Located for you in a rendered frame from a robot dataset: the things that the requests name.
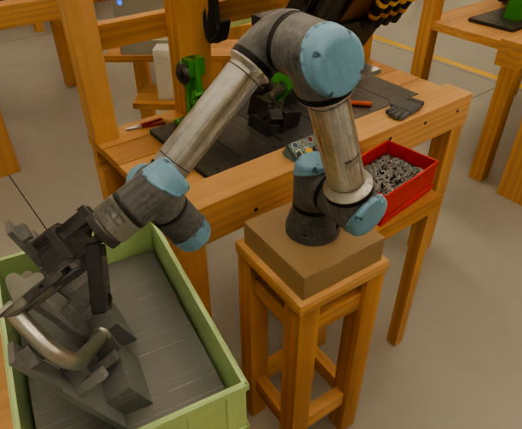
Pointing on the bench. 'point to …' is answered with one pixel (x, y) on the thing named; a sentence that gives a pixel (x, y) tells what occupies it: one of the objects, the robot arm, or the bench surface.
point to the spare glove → (402, 109)
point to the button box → (299, 148)
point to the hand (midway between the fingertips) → (18, 312)
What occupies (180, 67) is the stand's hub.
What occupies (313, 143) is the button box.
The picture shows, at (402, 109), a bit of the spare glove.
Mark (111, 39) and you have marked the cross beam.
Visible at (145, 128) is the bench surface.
